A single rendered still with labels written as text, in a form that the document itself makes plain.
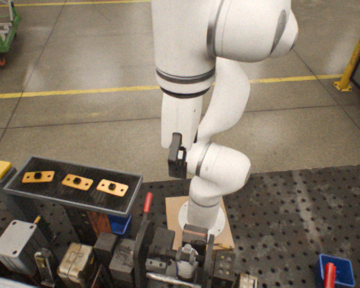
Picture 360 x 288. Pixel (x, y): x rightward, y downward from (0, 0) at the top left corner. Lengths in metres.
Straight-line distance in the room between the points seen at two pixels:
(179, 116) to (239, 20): 0.15
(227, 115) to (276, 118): 2.26
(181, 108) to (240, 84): 0.42
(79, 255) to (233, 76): 0.62
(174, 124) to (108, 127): 2.47
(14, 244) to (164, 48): 0.69
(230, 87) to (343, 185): 0.99
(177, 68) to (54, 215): 1.16
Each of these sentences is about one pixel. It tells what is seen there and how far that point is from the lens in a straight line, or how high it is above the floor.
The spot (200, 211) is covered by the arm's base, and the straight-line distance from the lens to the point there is 1.06.
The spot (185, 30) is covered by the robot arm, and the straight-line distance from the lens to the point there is 0.35.
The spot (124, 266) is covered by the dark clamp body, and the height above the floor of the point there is 1.08.
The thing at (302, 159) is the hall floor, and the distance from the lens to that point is 2.71.
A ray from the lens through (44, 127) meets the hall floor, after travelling 3.08.
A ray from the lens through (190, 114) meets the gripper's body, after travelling 0.41.
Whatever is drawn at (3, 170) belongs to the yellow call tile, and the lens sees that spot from 1.03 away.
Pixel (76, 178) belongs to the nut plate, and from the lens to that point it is 0.90.
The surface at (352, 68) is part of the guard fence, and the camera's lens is 3.66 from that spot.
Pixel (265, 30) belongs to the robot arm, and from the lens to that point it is 0.33.
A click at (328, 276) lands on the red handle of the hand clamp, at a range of 0.82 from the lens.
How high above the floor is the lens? 1.83
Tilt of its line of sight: 45 degrees down
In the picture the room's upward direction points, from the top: straight up
